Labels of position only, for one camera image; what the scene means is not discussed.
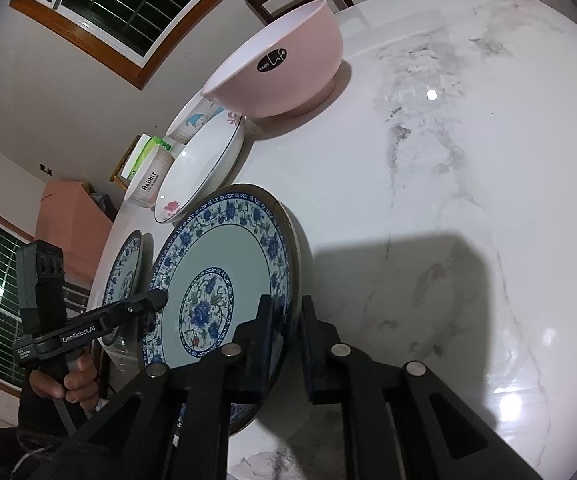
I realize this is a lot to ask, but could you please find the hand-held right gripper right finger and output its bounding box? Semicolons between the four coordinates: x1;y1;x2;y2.
299;295;544;480

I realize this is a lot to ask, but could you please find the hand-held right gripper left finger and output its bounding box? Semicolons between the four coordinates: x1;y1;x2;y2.
18;294;274;480

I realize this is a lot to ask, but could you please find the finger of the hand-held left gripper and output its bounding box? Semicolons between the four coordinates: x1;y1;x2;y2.
88;288;169;333

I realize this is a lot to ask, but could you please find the blue floral porcelain plate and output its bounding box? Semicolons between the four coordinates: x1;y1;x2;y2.
99;229;155;391
138;184;314;436

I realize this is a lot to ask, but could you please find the white pink flower plate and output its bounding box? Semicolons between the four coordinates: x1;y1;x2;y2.
154;109;246;224

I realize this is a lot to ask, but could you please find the white ribbed cartoon bowl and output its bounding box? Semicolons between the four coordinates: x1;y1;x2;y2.
166;96;226;146
124;147;179;209

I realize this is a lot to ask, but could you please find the pink bowl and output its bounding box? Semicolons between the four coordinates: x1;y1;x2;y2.
201;0;344;118

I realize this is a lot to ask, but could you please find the person's left forearm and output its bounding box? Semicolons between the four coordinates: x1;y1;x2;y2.
0;392;102;480

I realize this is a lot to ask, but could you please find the person's left hand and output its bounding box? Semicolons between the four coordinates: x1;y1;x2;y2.
29;354;103;415

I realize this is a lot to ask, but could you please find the dark cloth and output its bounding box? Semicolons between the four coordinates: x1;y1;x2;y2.
87;187;118;223

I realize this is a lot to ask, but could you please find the light wooden stool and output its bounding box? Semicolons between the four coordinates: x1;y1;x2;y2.
110;133;142;184

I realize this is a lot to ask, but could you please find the green tissue box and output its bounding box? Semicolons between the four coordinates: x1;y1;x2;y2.
121;132;174;181

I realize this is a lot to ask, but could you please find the wooden framed barred window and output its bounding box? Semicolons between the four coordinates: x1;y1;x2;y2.
9;0;269;92

